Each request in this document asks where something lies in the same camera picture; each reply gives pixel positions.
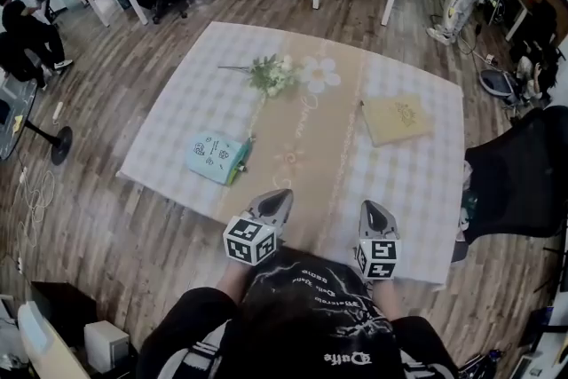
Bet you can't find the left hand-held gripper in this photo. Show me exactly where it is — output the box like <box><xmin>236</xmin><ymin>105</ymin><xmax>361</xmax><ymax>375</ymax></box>
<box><xmin>223</xmin><ymin>189</ymin><xmax>294</xmax><ymax>267</ymax></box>

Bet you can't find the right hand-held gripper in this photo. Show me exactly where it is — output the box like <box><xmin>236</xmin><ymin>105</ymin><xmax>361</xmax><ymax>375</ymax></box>
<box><xmin>354</xmin><ymin>200</ymin><xmax>401</xmax><ymax>280</ymax></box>

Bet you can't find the light blue pencil case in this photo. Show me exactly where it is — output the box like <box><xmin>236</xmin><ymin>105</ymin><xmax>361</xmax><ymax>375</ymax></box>
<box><xmin>184</xmin><ymin>130</ymin><xmax>255</xmax><ymax>187</ymax></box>

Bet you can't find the person's right forearm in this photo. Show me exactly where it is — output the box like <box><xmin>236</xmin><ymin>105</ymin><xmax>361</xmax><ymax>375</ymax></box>
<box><xmin>368</xmin><ymin>278</ymin><xmax>403</xmax><ymax>320</ymax></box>

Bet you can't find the person's left forearm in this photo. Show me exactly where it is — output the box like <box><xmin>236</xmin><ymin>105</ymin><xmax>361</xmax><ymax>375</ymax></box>
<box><xmin>216</xmin><ymin>264</ymin><xmax>249</xmax><ymax>303</ymax></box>

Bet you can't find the checkered flower-print tablecloth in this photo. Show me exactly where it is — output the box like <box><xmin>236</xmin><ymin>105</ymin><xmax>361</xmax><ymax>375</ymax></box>
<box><xmin>115</xmin><ymin>20</ymin><xmax>466</xmax><ymax>292</ymax></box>

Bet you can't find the green white crumpled bag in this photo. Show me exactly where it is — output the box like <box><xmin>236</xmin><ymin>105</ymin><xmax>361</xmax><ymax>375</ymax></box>
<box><xmin>461</xmin><ymin>189</ymin><xmax>480</xmax><ymax>221</ymax></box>

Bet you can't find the person's black printed shirt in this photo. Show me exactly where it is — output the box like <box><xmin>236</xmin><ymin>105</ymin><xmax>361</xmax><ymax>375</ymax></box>
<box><xmin>136</xmin><ymin>246</ymin><xmax>459</xmax><ymax>379</ymax></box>

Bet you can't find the yellow notebook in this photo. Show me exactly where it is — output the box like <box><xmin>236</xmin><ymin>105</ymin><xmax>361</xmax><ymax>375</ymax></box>
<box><xmin>359</xmin><ymin>92</ymin><xmax>435</xmax><ymax>147</ymax></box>

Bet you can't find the artificial white flower bouquet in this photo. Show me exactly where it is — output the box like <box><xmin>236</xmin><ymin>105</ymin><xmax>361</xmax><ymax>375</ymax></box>
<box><xmin>217</xmin><ymin>53</ymin><xmax>305</xmax><ymax>99</ymax></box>

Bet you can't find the black mesh office chair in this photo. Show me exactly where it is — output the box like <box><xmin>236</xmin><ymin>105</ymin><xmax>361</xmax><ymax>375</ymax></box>
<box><xmin>451</xmin><ymin>105</ymin><xmax>568</xmax><ymax>264</ymax></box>

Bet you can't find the black backpack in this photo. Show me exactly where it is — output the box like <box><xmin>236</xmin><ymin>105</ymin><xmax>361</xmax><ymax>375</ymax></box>
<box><xmin>456</xmin><ymin>348</ymin><xmax>505</xmax><ymax>379</ymax></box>

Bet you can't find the grey round floor device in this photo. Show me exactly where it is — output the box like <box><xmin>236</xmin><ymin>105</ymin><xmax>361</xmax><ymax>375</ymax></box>
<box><xmin>480</xmin><ymin>68</ymin><xmax>519</xmax><ymax>99</ymax></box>

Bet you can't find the white computer case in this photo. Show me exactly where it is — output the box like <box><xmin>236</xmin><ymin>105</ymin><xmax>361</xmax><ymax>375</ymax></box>
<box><xmin>83</xmin><ymin>320</ymin><xmax>131</xmax><ymax>375</ymax></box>

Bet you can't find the black box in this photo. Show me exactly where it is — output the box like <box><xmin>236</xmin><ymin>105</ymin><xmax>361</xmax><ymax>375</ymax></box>
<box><xmin>29</xmin><ymin>280</ymin><xmax>99</xmax><ymax>350</ymax></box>

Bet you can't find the beige round table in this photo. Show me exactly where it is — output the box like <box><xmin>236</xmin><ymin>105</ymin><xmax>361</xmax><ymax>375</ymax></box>
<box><xmin>16</xmin><ymin>300</ymin><xmax>90</xmax><ymax>379</ymax></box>

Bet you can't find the white tangled cable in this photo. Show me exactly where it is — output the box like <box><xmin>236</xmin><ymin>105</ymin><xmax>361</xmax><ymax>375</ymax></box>
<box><xmin>16</xmin><ymin>166</ymin><xmax>57</xmax><ymax>249</ymax></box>

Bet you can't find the round black pedestal table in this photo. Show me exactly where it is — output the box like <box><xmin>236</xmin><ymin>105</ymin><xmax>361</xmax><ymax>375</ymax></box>
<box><xmin>0</xmin><ymin>77</ymin><xmax>74</xmax><ymax>167</ymax></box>

